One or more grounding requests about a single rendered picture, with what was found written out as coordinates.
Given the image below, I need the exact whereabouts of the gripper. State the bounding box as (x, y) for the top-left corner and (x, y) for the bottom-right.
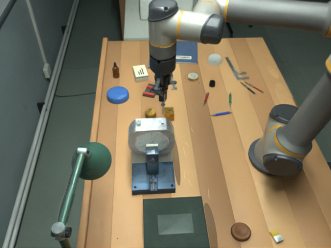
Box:
(149, 54), (177, 99)

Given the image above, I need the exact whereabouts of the yellow round stylus stand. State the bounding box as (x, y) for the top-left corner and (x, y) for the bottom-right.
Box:
(144, 107), (158, 119)

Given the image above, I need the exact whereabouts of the silver chronograph training watch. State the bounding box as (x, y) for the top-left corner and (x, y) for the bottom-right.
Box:
(128, 117), (175, 157)

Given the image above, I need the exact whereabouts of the blue case holder jaw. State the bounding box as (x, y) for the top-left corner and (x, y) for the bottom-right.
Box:
(145, 143), (159, 176)

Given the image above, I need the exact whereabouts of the blue case holder base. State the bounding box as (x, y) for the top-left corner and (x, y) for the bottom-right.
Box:
(131, 152), (177, 196)

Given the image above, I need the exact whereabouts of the grey case holder screw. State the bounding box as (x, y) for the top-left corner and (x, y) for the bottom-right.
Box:
(149, 174), (159, 192)

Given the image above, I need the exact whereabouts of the white box with black bars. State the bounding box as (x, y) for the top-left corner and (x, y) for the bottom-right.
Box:
(132, 64), (149, 83)

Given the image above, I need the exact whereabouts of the yellow wooden block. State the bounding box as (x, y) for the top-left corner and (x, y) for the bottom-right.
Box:
(164, 106), (176, 122)

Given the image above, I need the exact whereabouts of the blue notebook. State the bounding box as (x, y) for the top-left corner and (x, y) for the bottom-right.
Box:
(175, 40), (199, 65)

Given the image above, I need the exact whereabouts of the blue round tin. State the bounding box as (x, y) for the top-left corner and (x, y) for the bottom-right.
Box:
(107, 86), (130, 105)

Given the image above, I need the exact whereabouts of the translucent white dome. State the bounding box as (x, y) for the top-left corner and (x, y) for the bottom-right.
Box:
(207, 53), (223, 67)

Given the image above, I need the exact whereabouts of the white cupboard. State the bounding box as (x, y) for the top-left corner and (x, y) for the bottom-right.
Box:
(118, 0), (151, 41)

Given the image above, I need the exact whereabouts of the green desk lamp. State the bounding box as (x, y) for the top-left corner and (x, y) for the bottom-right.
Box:
(50, 142), (113, 248)

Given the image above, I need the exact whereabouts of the dark green mat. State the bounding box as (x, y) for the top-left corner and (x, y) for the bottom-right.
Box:
(142, 196), (211, 248)

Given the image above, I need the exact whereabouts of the grey paper sheet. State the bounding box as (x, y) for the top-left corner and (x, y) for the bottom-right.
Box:
(157, 213), (195, 236)

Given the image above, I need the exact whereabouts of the brown round disc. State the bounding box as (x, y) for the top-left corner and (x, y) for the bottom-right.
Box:
(230, 222), (252, 242)

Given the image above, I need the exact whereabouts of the yellow and white eraser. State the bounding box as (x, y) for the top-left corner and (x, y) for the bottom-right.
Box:
(269, 229), (284, 244)

